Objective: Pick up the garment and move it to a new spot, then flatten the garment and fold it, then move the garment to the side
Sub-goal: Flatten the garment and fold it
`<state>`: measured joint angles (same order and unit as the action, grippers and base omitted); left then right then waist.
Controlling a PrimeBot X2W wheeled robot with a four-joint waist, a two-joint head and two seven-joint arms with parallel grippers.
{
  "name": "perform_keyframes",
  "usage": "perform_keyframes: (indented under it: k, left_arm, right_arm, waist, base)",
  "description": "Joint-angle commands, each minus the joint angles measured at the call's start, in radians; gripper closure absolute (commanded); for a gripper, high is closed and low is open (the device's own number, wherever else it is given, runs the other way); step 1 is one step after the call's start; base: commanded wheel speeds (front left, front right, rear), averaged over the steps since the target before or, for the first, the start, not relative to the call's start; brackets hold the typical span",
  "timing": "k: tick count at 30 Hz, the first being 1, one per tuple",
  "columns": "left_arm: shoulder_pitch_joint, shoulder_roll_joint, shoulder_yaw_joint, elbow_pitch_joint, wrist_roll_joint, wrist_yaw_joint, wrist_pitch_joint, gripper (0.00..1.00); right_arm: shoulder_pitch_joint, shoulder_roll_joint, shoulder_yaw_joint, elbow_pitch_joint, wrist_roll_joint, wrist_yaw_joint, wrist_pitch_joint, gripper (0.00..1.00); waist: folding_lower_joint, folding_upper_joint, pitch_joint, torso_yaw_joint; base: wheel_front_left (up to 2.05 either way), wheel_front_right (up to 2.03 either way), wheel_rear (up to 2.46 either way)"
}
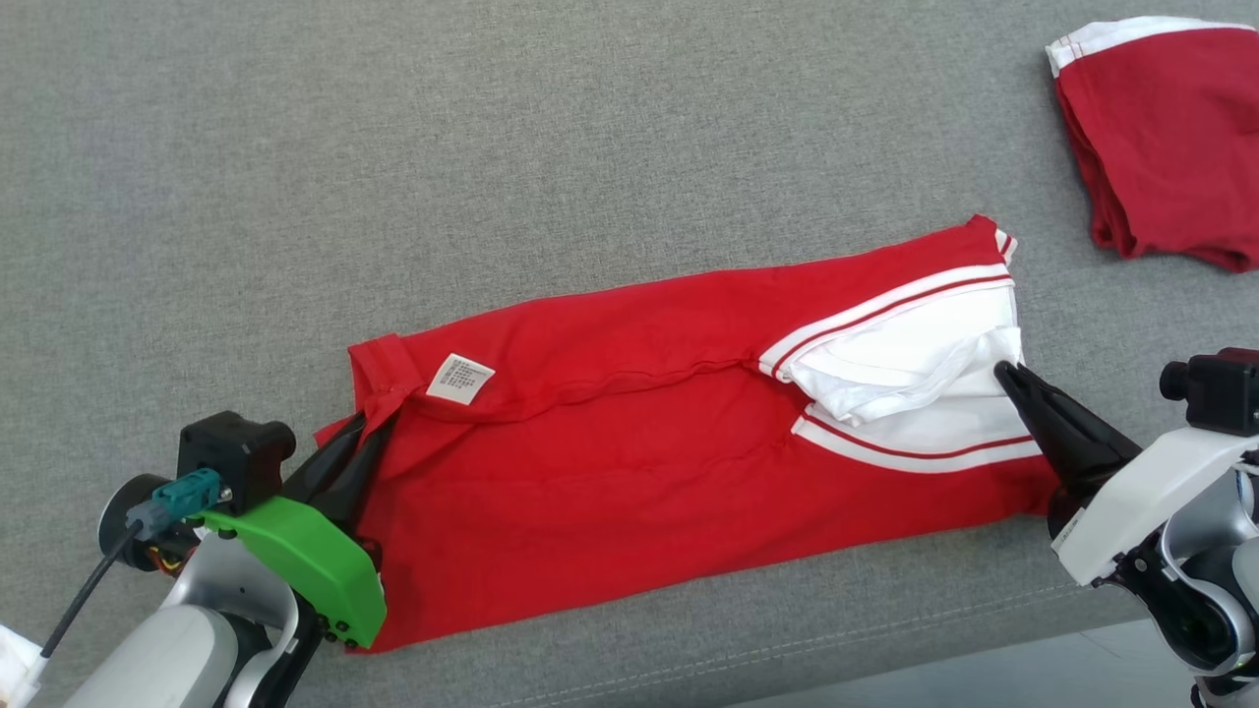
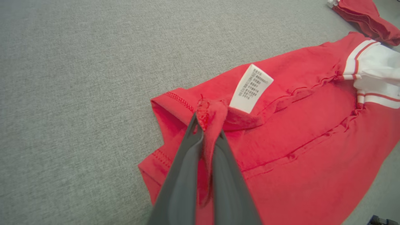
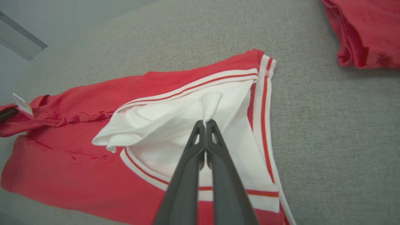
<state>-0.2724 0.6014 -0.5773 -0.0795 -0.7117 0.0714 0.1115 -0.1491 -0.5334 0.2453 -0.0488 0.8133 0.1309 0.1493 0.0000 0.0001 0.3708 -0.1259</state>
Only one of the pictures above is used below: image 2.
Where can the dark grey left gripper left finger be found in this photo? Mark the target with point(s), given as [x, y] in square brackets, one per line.
[181, 187]

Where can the dark robot base part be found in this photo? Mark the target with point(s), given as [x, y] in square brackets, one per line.
[382, 220]

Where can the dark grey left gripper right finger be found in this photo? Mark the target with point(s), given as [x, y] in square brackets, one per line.
[229, 193]

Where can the red shorts with white waistband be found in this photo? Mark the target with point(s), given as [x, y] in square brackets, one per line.
[368, 18]

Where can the red jersey with black lettering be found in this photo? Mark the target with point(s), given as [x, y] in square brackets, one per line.
[297, 125]

